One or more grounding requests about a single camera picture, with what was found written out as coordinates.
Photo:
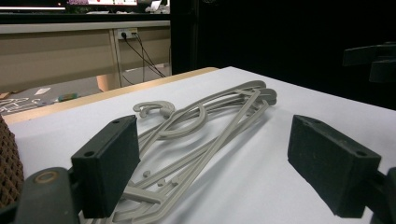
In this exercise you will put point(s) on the colourful plastic toys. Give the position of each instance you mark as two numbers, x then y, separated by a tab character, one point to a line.
67	97

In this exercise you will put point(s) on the black curtain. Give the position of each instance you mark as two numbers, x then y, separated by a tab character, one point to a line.
280	31

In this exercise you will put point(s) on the brown wicker basket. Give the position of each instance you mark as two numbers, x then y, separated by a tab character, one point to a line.
9	168

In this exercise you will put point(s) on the white wall socket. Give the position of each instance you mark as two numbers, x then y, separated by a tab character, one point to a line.
130	31

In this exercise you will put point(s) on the beige wooden desk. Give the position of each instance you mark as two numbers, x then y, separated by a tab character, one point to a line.
62	56

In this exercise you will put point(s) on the white paper scrap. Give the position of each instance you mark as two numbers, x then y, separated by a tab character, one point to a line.
42	91

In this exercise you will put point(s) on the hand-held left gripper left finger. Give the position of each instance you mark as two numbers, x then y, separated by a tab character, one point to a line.
106	168

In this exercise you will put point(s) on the white table cover sheet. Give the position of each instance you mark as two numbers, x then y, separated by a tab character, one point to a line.
280	124

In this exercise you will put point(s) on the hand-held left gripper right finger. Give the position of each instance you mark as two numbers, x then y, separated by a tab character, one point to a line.
333	168

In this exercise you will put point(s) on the grey plastic clothes hanger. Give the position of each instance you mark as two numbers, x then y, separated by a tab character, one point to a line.
218	141
204	119
151	105

